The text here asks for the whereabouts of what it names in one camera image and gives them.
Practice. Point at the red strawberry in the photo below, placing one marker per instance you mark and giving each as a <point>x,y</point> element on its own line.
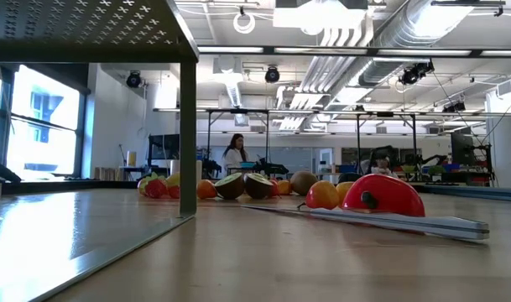
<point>154,189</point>
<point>174,192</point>

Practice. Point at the black monitor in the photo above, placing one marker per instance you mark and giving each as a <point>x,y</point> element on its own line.
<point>165,147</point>

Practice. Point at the red half apple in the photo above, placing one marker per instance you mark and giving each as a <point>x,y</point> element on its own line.
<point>389,193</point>

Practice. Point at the large window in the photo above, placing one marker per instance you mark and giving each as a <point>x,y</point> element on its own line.
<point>45,105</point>

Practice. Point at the black background robot arm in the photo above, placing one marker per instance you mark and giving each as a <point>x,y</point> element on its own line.
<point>274,169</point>

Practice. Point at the yellow container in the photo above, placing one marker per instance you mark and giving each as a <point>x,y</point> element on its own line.
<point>131,159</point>

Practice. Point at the green perforated metal stand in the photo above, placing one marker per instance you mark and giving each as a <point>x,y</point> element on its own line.
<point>91,25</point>

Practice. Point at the whole brown kiwi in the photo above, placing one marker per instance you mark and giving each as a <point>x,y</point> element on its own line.
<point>303,182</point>

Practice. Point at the person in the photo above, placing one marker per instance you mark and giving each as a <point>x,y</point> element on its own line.
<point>234,158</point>
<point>382,168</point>

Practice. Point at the black metal gantry frame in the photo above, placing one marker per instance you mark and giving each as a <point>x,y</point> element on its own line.
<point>384,113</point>
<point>240,111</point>

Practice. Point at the white cabinet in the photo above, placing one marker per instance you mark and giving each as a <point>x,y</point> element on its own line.
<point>507,147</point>

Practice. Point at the bright ceiling light panel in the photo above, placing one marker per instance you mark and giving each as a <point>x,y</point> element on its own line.
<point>318,19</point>

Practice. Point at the black background machine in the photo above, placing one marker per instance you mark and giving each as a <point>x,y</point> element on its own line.
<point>460,147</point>

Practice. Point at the black round ceiling spotlight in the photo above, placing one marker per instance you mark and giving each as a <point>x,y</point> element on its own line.
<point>272,74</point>
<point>133,79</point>

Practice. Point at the teal bin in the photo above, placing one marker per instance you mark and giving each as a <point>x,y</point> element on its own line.
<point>247,165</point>

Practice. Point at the silver ventilation duct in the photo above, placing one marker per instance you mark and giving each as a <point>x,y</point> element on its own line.
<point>399,33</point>

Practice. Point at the black aluminium table frame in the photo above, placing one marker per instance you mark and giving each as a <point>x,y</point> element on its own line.
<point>70,186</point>

